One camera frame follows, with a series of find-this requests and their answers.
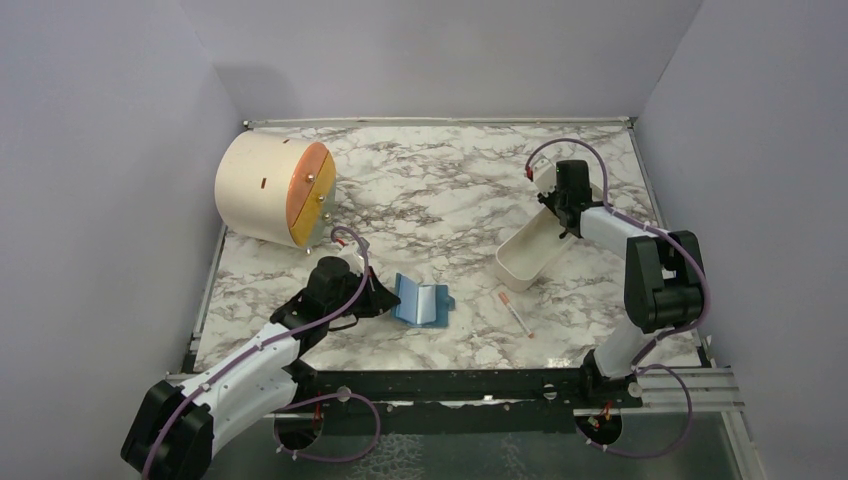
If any cream oblong plastic tray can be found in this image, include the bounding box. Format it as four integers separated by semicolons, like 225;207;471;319
494;191;583;292

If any orange capped white marker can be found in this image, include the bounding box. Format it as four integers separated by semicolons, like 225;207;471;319
498;292;535;338

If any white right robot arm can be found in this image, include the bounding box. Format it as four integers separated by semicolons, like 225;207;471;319
525;160;706;407

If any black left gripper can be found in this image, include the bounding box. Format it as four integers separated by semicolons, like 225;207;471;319
326;266;401;321

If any blue card holder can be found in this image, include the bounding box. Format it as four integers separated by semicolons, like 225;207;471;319
390;273;456;329

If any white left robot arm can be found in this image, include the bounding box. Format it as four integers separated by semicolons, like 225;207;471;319
120;256;401;479

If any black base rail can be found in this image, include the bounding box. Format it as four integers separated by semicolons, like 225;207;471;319
263;368;642;436

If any cream cylinder orange lid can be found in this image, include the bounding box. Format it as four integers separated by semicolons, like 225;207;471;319
214;130;337;249

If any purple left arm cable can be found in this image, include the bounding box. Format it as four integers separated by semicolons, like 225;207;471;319
140;226;382;480

